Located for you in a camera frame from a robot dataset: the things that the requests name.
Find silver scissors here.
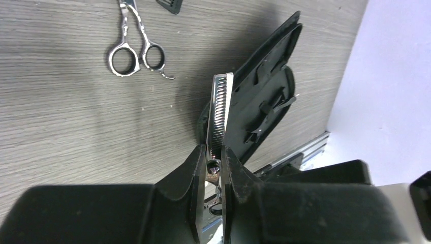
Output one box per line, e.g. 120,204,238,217
107,0,176,81
204,72,234,216

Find black zip tool case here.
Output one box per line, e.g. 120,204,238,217
196,11,304,166

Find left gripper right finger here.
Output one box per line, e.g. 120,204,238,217
221,147,409,243

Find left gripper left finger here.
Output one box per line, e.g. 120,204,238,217
1,145,206,243

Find black hair comb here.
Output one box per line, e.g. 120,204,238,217
156,0,183,15

